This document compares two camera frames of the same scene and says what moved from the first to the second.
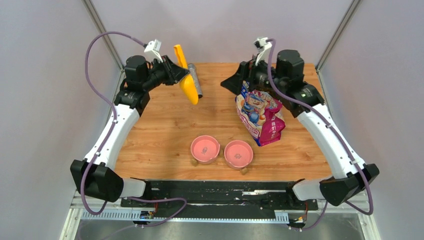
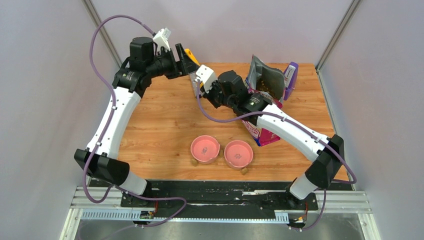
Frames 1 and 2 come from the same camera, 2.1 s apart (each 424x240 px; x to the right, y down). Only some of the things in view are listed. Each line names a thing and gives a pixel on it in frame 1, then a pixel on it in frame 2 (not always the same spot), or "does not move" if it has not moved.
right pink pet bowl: [238, 154] does not move
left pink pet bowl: [205, 149] does not move
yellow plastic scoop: [187, 83] -> [190, 54]
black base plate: [220, 197] does not move
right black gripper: [248, 73] -> [209, 95]
